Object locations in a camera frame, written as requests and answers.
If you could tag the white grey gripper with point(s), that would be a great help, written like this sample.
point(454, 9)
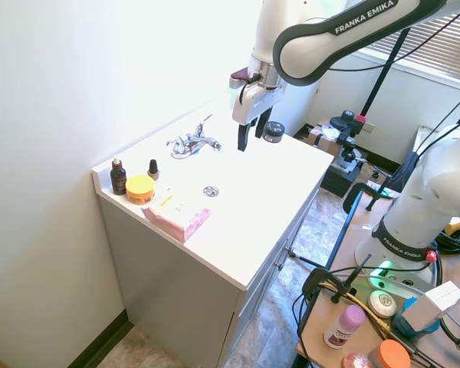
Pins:
point(253, 101)

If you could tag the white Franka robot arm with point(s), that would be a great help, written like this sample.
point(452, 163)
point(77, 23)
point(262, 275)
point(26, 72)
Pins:
point(310, 50)

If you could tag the chrome cold water lever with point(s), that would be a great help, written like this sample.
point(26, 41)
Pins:
point(214, 145)

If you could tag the chrome hot water lever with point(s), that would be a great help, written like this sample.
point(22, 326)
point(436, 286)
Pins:
point(175, 144)

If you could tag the black round jar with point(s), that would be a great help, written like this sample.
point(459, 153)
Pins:
point(273, 132)

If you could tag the chrome faucet spout body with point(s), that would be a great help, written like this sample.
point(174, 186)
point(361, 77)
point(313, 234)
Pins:
point(194, 138)

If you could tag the brown cardboard box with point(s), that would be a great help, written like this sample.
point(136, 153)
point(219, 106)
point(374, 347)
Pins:
point(324, 138)

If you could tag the chrome sink drain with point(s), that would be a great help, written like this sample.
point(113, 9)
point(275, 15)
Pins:
point(211, 191)

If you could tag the black stacked cases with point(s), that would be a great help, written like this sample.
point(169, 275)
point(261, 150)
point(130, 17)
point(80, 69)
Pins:
point(339, 176)

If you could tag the small dark polish bottle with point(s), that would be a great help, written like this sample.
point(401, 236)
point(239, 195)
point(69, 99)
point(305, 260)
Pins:
point(152, 171)

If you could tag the pink wrapped package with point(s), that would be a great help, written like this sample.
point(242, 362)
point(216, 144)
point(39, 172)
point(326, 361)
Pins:
point(176, 218)

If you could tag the black C-clamp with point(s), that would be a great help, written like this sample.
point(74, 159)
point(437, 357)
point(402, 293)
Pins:
point(354, 191)
point(314, 278)

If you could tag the orange jar yellow lid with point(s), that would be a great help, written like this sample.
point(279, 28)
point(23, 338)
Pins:
point(140, 188)

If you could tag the brown dropper bottle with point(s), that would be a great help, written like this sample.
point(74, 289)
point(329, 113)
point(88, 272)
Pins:
point(118, 180)

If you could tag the grey vanity cabinet white top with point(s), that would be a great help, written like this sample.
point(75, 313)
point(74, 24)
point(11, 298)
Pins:
point(184, 291)

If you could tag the window blinds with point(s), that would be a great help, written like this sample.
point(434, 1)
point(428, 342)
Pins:
point(441, 50)

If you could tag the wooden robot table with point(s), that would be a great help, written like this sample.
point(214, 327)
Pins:
point(337, 322)

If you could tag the pink cap deodorant stick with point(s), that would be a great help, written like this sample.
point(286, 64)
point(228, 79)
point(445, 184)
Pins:
point(345, 324)

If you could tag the round white soap tin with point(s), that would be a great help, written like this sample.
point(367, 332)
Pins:
point(382, 304)

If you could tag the red emergency stop button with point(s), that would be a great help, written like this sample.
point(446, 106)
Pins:
point(430, 257)

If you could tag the white cardboard box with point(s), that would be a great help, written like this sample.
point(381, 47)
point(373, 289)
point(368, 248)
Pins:
point(431, 304)

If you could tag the blue plastic container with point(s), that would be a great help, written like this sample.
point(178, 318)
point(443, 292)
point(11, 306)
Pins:
point(408, 326)

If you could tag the pink round sponge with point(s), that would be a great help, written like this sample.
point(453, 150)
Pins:
point(357, 361)

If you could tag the orange round lid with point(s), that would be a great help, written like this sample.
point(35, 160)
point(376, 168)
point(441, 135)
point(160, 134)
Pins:
point(394, 354)

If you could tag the dark red wrist camera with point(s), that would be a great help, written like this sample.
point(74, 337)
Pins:
point(239, 75)

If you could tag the black camera on stand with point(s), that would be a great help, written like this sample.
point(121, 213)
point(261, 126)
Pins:
point(345, 122)

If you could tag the beige wall outlet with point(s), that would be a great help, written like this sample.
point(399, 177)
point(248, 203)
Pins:
point(368, 127)

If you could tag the black camera stand pole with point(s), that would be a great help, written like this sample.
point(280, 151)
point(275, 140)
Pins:
point(383, 71)

